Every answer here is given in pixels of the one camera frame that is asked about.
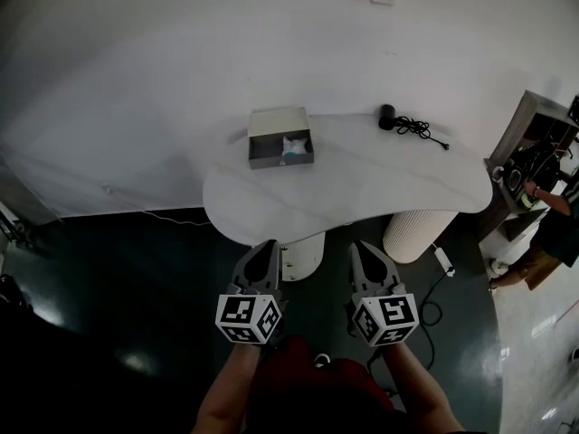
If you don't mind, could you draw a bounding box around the grey box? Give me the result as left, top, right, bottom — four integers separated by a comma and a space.
247, 105, 316, 170

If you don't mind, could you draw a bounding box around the black power cable with plug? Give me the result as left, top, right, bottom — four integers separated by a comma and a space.
393, 116, 451, 152

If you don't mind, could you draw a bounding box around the black cylindrical device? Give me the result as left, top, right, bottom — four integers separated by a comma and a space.
378, 103, 396, 131

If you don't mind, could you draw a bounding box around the black floor cable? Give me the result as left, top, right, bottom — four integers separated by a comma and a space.
417, 272, 447, 370

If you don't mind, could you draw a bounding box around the grey wooden shelf unit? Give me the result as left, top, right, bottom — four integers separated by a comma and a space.
478, 89, 579, 244

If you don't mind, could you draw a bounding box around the person's left forearm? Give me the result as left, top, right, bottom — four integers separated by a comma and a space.
191, 343, 264, 434

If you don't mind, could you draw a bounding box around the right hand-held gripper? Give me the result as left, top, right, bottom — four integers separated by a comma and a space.
344, 240, 418, 348

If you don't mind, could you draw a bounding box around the white power strip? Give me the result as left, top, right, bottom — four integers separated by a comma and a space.
433, 246, 457, 277

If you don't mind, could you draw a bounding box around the white and teal packet item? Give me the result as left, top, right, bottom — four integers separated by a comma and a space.
281, 136, 310, 157

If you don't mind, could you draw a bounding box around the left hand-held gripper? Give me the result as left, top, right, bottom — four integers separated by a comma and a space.
214, 239, 290, 348

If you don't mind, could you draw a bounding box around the person's red clothing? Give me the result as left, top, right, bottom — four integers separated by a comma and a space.
249, 335, 395, 434

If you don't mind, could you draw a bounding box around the metal stand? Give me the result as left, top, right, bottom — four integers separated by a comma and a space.
0, 200, 38, 255

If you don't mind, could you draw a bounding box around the cream ribbed table pedestal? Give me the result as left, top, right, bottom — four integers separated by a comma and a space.
382, 209, 455, 266

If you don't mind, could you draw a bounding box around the person's right forearm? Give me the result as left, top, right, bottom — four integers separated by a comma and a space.
381, 342, 466, 434

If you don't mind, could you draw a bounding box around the white thin floor cable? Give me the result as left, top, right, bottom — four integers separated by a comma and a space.
143, 209, 214, 227

